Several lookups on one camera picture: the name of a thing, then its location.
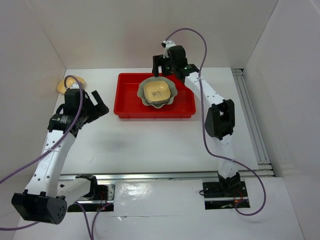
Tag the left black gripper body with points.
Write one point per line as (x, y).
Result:
(89, 111)

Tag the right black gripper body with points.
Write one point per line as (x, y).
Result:
(168, 67)

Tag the yellow square plate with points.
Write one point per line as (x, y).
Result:
(156, 92)
(61, 88)

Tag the large green scalloped bowl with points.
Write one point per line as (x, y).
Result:
(172, 87)

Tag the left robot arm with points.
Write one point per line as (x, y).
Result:
(44, 199)

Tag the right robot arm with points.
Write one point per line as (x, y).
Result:
(217, 113)

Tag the red plastic bin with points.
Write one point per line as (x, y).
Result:
(128, 105)

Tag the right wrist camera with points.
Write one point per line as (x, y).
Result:
(167, 44)

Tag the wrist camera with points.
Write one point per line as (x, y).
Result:
(167, 44)
(74, 86)

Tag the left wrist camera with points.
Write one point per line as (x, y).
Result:
(74, 86)

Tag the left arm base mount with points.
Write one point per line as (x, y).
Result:
(103, 200)

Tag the aluminium rail front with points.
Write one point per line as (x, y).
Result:
(156, 176)

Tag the aluminium rail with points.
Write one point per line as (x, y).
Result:
(265, 168)
(156, 176)

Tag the aluminium rail right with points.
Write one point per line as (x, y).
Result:
(265, 168)

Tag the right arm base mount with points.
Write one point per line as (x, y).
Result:
(216, 199)

